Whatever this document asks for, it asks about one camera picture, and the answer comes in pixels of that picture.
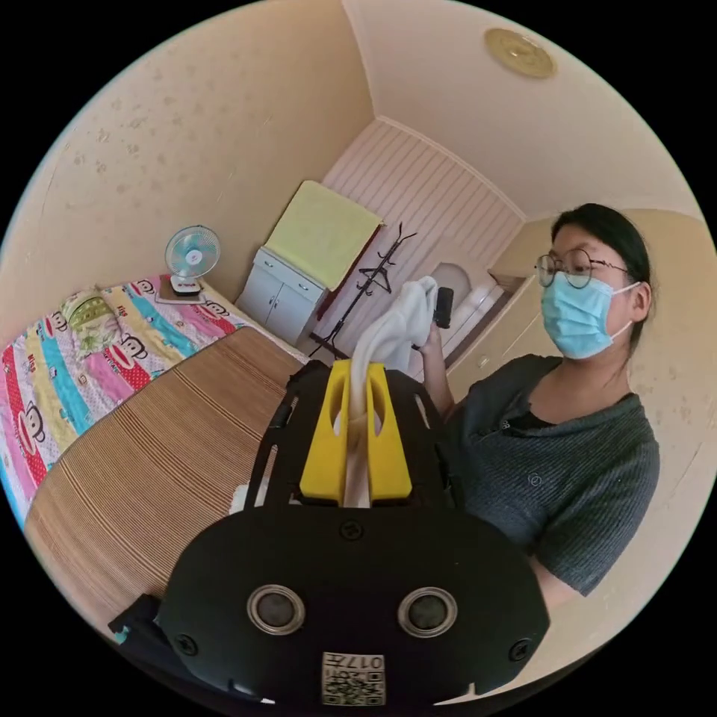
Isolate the white long sleeve shirt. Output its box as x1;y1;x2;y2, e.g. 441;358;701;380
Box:
228;274;440;515

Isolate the person's left forearm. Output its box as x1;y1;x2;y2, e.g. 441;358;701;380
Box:
529;554;579;612

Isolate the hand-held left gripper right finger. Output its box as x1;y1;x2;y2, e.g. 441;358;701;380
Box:
366;362;413;502

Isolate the bed with mat and printed sheet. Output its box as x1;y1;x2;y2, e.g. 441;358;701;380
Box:
0;273;310;637

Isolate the yellow cloth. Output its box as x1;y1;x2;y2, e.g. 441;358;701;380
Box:
262;179;385;293

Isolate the flat brown board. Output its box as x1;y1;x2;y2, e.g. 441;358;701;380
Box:
155;273;209;306

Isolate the black coat rack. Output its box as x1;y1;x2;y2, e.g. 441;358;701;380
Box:
307;221;419;360

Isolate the person's right forearm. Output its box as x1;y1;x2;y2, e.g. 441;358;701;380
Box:
423;369;459;429

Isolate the black garment with teal print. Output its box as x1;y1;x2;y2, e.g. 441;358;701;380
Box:
108;592;186;682

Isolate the green patterned pillow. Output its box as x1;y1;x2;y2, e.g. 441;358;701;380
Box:
60;288;123;361

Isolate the small white table fan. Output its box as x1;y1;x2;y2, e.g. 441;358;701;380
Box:
164;225;222;298

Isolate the white cupboard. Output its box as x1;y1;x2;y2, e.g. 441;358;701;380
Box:
235;246;332;347

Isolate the person's right hand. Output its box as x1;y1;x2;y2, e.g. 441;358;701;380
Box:
412;323;450;383

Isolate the round ceiling lamp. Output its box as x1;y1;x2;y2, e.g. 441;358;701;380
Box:
483;27;559;80

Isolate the person's body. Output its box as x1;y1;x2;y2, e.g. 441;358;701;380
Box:
442;202;662;598

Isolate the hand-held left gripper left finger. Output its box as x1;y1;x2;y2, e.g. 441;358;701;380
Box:
299;360;353;500

